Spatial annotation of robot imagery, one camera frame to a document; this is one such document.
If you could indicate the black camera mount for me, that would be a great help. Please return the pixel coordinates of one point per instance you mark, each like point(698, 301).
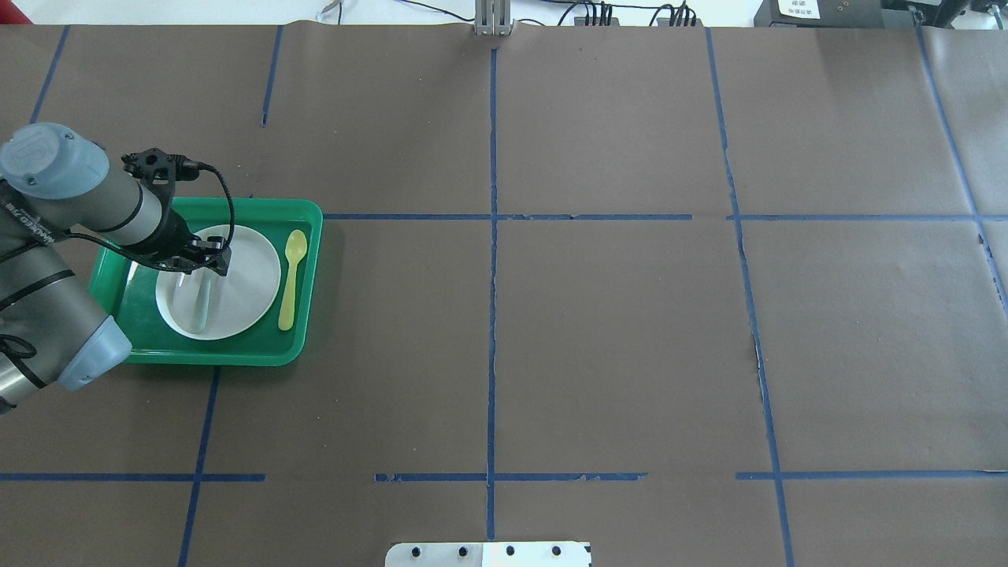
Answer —
point(159, 168)

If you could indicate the white round plate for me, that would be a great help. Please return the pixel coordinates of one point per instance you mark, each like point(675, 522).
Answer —
point(239, 299)

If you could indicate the clear plastic fork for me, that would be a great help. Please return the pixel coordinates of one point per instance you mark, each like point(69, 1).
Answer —
point(202, 303)

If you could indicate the green plastic tray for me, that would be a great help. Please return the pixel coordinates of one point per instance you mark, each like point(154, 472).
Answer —
point(127, 290)

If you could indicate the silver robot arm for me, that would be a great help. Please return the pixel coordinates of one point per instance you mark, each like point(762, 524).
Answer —
point(58, 186)

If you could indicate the white pedestal base plate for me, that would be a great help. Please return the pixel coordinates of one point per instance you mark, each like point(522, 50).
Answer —
point(516, 553)

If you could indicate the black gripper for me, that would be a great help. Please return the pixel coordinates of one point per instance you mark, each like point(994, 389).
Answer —
point(172, 235)

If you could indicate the black computer box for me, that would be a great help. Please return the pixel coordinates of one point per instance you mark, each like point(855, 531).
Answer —
point(834, 14)

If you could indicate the grey aluminium frame post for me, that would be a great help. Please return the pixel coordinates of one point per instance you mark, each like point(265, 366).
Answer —
point(493, 18)

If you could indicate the yellow plastic spoon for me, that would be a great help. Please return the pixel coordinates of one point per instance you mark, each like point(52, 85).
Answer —
point(295, 251)

